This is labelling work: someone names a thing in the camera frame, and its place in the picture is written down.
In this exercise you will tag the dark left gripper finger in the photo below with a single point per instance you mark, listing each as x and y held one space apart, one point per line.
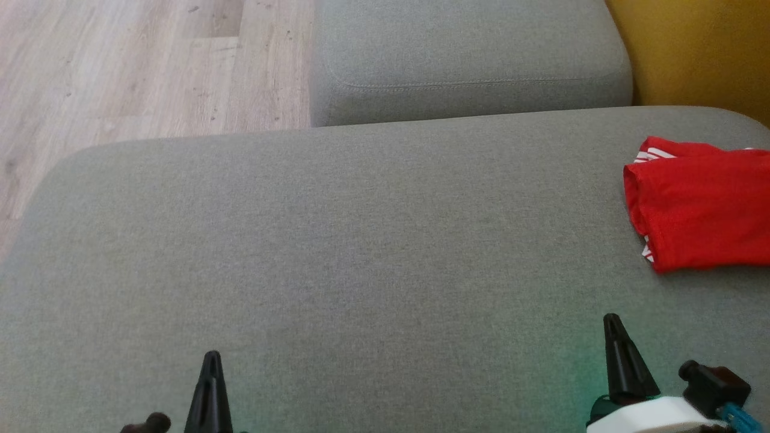
210 409

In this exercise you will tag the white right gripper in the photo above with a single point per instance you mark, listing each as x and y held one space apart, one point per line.
656 418

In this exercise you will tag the red and white garment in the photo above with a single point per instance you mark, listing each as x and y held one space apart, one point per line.
704 210

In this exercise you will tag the large yellow sofa back cushion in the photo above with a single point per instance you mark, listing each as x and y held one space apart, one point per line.
692 48

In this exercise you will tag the small grey sofa seat cushion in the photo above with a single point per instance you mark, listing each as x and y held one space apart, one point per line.
469 48

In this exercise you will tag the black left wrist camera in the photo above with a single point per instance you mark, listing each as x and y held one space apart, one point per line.
150 424

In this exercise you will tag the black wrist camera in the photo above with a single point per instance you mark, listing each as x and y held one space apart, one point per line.
150 424
713 385

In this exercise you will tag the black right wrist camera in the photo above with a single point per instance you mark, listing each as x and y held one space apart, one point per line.
713 385

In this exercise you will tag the teal right camera connector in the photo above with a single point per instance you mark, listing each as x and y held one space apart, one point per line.
743 419

